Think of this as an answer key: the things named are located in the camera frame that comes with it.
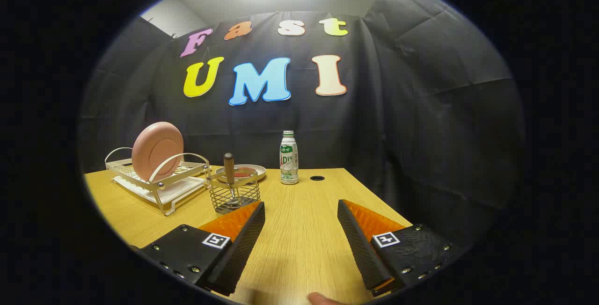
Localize white green label bottle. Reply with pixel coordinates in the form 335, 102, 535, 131
280, 131, 300, 185

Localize pink plate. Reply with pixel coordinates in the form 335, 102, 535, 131
131, 122, 184, 182

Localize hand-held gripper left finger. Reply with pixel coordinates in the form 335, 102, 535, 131
129, 201, 266, 297

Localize beige round plate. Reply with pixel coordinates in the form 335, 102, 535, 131
215, 164, 267, 183

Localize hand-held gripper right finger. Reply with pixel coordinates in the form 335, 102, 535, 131
337, 199, 461, 297

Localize wooden handled spoon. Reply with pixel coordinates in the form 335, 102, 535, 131
223, 152, 241, 207

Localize metal wire basket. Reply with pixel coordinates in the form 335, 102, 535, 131
206, 168, 261, 215

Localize white wire dish rack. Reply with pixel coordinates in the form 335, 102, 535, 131
104, 147, 212, 217

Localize white drip tray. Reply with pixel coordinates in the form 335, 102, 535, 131
114, 175, 209, 205

